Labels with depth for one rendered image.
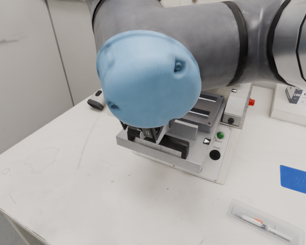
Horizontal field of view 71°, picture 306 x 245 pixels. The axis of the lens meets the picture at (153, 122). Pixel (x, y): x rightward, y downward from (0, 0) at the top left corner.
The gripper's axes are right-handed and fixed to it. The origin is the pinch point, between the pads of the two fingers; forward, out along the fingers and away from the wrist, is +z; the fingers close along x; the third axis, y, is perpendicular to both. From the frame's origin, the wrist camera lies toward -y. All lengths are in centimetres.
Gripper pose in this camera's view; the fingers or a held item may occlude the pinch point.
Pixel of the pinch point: (161, 129)
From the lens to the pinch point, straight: 50.0
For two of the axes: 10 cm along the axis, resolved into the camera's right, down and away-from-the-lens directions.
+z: 1.5, 5.6, 8.1
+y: -4.1, 7.8, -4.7
